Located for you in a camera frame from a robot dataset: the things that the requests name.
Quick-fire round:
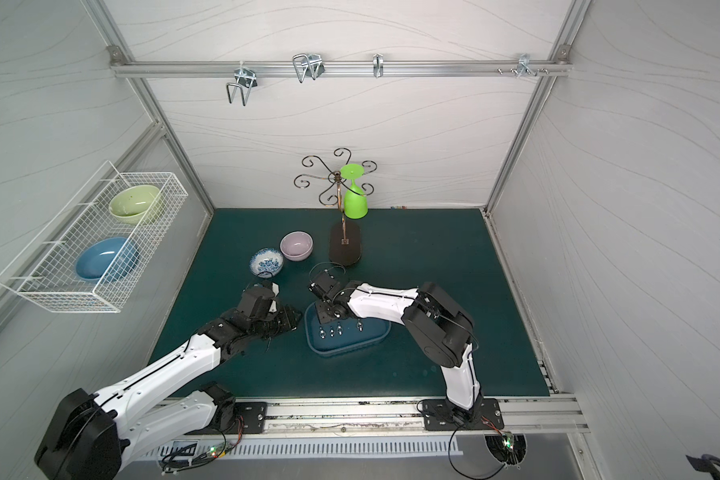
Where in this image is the blue plastic storage box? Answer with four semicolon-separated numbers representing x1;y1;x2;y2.
304;303;392;358

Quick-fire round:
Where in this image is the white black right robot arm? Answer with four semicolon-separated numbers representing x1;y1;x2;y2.
309;272;481;413

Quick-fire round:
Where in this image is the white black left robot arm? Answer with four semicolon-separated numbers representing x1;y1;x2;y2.
34;306;302;479

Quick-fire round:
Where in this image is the copper cup tree stand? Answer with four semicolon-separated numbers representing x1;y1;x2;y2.
293;147;378;267

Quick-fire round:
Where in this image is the pink ceramic bowl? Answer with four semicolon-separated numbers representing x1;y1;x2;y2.
279;231;314;262

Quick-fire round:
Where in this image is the blue floral ceramic bowl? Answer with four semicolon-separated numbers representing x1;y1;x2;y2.
249;248;285;279

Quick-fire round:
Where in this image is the green plastic goblet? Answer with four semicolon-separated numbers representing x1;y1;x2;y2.
339;163;368;220

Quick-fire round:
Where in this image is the light green bowl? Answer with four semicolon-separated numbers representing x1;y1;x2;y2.
109;184;164;226

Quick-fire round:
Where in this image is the metal double hook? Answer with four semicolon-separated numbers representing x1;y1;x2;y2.
292;53;325;83
226;64;258;106

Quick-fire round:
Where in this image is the metal single hook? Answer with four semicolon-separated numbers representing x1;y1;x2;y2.
372;54;384;78

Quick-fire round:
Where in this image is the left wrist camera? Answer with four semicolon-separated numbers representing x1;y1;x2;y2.
237;285;277;318

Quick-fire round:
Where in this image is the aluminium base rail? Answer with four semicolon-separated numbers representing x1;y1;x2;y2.
95;394;590;442

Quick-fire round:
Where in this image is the black cable bundle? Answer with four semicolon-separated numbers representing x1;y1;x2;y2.
158;419;244;474

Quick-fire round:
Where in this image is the white wire wall basket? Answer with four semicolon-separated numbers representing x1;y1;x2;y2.
0;162;188;314

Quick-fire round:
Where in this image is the white slotted cable duct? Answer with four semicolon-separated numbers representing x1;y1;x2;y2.
110;437;464;462

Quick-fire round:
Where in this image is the aluminium top rail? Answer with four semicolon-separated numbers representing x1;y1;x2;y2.
111;58;573;79

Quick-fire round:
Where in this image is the metal hook bracket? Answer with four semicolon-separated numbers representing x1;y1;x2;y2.
496;54;549;78

